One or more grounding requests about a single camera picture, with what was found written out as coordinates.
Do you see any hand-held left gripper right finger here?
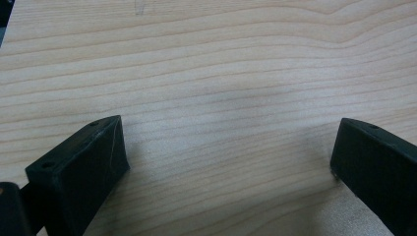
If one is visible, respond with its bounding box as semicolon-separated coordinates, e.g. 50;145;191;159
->
329;117;417;236

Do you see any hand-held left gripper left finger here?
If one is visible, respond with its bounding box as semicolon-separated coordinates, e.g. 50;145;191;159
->
25;114;131;236

